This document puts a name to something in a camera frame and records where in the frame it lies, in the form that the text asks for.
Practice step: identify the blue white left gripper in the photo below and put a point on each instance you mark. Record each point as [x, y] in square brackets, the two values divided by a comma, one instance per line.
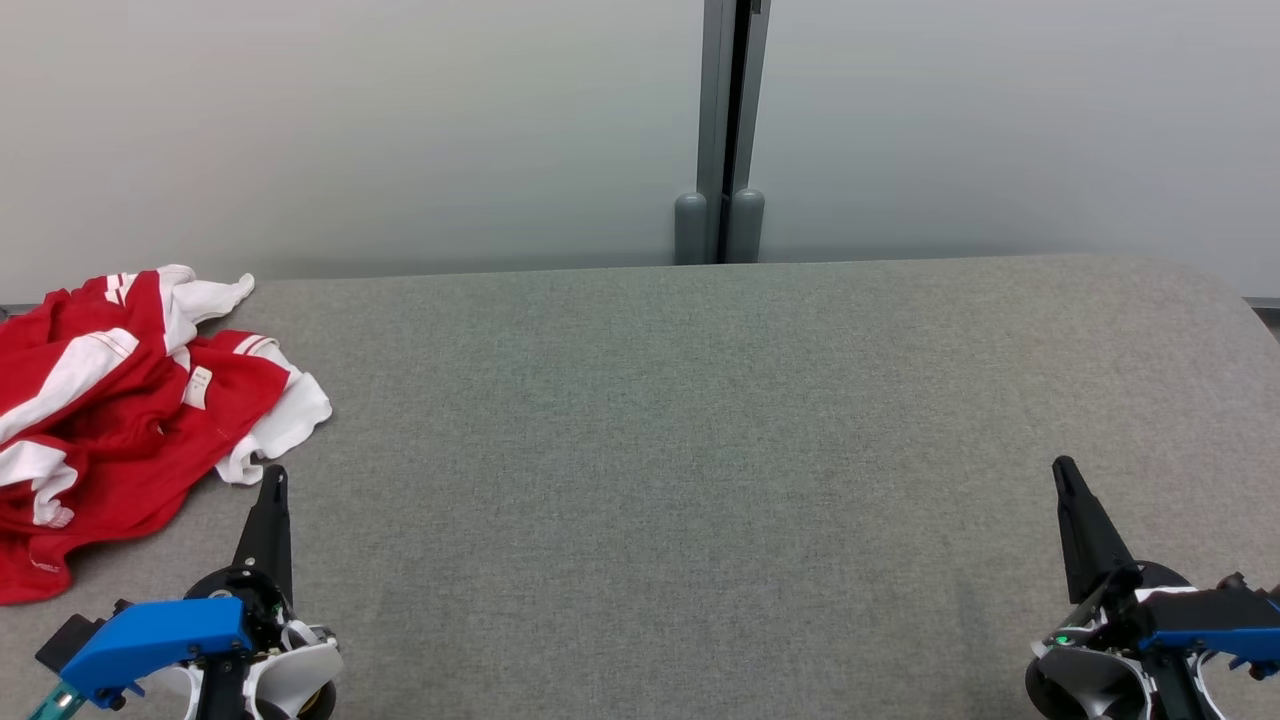
[160, 635]

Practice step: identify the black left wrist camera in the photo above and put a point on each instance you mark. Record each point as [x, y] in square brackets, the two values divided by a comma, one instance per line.
[70, 640]

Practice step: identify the red white jersey shirt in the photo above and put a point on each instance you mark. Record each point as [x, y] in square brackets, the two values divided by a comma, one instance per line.
[240, 390]

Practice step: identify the grey partition post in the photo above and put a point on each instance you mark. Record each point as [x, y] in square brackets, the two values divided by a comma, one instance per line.
[715, 100]

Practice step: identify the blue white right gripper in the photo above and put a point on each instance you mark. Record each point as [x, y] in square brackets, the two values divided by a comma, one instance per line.
[1200, 640]

